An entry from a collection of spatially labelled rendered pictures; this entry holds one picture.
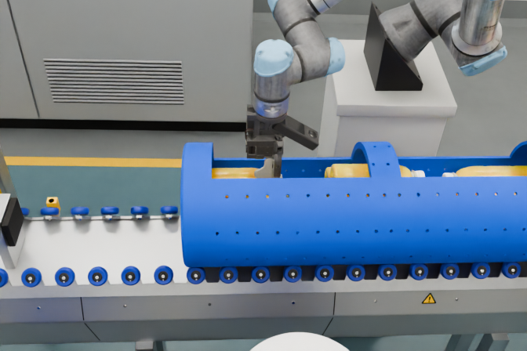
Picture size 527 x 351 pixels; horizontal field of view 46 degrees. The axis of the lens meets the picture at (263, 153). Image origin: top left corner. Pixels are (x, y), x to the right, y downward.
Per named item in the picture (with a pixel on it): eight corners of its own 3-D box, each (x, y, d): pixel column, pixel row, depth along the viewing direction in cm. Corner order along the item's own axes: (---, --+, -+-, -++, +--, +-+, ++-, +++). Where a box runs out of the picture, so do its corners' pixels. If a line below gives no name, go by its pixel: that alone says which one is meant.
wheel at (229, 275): (217, 264, 146) (217, 266, 144) (237, 262, 146) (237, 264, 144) (219, 283, 146) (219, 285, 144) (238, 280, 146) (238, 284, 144)
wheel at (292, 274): (281, 263, 146) (282, 265, 144) (300, 261, 147) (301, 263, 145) (283, 282, 147) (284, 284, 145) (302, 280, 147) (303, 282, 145)
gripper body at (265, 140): (245, 139, 143) (246, 97, 135) (283, 139, 144) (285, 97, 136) (246, 161, 138) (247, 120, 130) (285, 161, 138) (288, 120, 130)
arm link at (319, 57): (329, 15, 130) (283, 26, 127) (353, 58, 127) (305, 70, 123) (318, 37, 137) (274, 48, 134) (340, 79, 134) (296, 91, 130)
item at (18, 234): (16, 236, 155) (0, 193, 145) (31, 236, 156) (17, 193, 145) (5, 269, 148) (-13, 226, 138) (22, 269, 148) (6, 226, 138)
